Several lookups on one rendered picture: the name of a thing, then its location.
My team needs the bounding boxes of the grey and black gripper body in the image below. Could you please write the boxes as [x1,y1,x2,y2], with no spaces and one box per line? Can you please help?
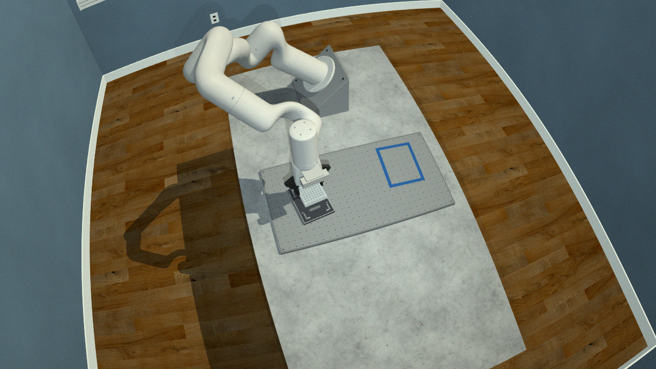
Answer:
[291,159,322,186]

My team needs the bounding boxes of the blue tape outline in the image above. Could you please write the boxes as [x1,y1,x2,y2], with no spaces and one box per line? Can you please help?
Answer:
[376,142,425,188]

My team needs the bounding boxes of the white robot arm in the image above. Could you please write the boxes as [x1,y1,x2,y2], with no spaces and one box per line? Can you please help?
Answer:
[183,21,335,189]

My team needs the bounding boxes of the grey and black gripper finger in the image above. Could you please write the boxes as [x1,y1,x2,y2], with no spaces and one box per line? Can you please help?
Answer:
[320,165,331,186]
[284,176,300,196]

